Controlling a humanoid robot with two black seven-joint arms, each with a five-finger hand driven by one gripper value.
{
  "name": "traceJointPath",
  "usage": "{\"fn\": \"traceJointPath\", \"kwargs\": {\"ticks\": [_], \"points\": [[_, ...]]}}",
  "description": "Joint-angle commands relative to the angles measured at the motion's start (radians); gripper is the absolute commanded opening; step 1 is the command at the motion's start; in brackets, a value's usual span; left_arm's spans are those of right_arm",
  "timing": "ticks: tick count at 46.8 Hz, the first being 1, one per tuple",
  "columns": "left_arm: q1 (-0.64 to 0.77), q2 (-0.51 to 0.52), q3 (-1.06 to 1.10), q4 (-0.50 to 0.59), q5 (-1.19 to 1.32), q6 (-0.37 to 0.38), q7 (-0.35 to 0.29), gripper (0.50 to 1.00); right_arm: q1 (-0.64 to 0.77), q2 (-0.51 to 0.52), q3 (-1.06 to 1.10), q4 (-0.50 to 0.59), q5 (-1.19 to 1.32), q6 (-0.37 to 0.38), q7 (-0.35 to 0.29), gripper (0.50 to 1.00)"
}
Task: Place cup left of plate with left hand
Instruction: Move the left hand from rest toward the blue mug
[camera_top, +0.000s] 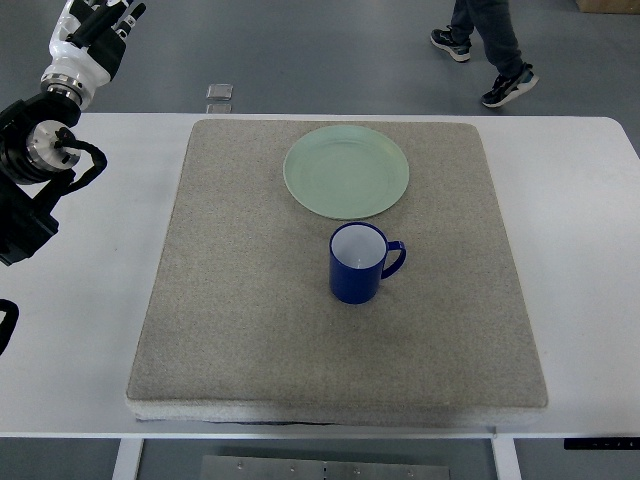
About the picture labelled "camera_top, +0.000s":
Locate white table leg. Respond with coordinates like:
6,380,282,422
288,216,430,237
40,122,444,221
491,436,522,480
112,438,144,480

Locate black cable loop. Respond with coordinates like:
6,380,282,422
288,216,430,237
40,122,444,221
0,299,20,356

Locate blue mug white inside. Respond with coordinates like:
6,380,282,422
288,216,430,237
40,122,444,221
329,222,407,305

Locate walking person legs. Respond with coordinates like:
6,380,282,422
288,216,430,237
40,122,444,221
430,0,538,108

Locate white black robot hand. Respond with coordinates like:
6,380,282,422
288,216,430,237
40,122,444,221
41,0,146,110

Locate white table leg right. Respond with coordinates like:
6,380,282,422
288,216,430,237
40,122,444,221
491,436,522,480

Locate cardboard box corner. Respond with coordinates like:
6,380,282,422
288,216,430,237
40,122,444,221
576,0,639,14

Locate light green plate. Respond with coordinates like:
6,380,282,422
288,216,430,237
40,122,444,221
283,124,410,220

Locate white table leg left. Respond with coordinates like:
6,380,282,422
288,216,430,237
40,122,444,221
112,438,144,480

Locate metal base plate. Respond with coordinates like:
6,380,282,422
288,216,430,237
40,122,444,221
199,455,450,480

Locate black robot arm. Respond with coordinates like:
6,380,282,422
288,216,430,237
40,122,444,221
1,92,107,266

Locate black table control panel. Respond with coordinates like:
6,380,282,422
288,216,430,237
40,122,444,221
563,437,640,451

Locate beige fabric mat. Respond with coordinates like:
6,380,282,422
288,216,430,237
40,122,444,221
126,119,548,427

